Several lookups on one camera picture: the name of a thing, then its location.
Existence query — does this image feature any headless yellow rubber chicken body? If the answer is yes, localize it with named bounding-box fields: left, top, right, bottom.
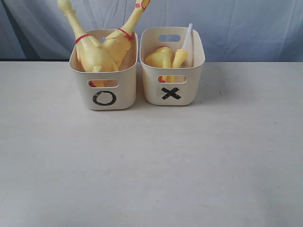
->
left=145, top=46, right=173, bottom=68

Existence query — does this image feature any yellow rubber chicken front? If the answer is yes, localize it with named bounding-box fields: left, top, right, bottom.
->
left=102, top=0, right=150, bottom=69

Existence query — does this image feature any yellow rubber chicken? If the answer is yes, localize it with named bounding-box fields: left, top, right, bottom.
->
left=102, top=0, right=150, bottom=69
left=57, top=0, right=118, bottom=72

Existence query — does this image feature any cream bin marked cross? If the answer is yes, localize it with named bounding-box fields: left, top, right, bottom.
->
left=140, top=27, right=205, bottom=105

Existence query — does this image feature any cream bin marked circle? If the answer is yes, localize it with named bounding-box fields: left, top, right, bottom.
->
left=69, top=32, right=138, bottom=111

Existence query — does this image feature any white backdrop curtain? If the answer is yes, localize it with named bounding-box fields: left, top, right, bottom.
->
left=0, top=0, right=303, bottom=62

